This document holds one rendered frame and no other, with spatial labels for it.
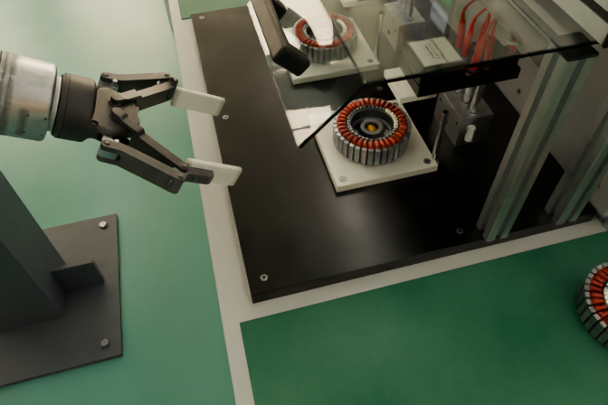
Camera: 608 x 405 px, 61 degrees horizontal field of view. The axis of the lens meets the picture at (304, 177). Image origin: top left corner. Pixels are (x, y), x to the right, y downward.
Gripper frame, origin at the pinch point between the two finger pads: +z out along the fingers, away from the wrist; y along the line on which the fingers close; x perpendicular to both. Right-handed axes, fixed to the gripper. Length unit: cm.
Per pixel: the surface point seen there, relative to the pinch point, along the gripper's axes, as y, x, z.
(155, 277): -35, -86, 20
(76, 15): -188, -100, -4
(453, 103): 0.1, 15.4, 30.3
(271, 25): 9.6, 22.2, -5.5
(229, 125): -10.1, -5.4, 5.2
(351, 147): 3.6, 6.0, 16.4
